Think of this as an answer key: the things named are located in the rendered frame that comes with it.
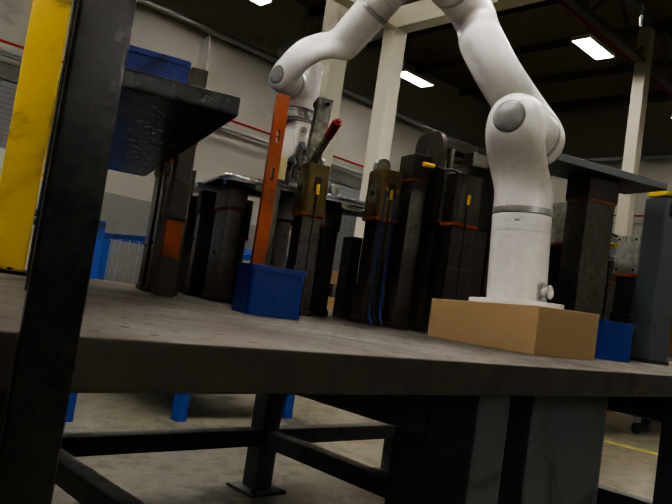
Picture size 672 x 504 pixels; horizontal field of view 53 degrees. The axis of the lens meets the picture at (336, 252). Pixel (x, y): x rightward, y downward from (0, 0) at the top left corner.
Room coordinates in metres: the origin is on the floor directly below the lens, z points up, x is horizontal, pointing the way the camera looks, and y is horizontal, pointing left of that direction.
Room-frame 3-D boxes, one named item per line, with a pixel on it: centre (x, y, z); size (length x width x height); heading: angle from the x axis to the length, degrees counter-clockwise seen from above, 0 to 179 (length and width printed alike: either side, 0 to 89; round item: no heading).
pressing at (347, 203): (1.94, -0.30, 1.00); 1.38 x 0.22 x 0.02; 114
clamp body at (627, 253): (2.00, -0.89, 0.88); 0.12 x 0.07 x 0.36; 24
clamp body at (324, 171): (1.57, 0.07, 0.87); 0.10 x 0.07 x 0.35; 24
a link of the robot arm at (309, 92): (1.73, 0.15, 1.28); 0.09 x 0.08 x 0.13; 145
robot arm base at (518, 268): (1.39, -0.38, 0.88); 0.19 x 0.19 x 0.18
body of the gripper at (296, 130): (1.74, 0.15, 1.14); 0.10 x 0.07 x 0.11; 24
